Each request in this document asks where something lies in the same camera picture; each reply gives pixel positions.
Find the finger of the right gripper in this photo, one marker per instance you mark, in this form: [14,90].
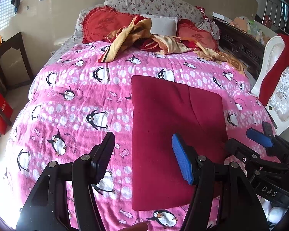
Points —
[274,145]
[252,159]

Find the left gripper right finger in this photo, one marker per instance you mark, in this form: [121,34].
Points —
[239,206]

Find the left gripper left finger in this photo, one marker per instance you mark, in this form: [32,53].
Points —
[46,207]

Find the white gloved right hand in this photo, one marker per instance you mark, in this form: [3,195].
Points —
[273,214]

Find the bare left hand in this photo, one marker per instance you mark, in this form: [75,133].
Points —
[142,226]

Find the white upholstered chair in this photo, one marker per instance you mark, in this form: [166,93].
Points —
[278,105]

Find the red cloth on chair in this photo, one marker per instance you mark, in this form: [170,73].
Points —
[271,80]

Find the pink penguin bed quilt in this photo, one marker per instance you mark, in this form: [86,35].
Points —
[74,100]

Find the dark carved wooden cabinet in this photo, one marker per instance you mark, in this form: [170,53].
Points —
[242,46]

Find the right red heart cushion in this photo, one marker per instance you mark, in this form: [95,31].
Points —
[186,29]

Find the red heart cushion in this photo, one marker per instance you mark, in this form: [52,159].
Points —
[186,29]
[101,21]

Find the dark wooden side table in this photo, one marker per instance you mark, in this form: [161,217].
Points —
[15,69]

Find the small white pillow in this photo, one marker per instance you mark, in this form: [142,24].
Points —
[163,25]

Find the yellow red striped blanket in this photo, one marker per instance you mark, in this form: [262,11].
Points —
[138,34]

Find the left red heart cushion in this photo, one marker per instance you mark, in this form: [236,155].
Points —
[101,21]

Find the floral grey pillow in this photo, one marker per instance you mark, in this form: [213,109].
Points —
[168,8]

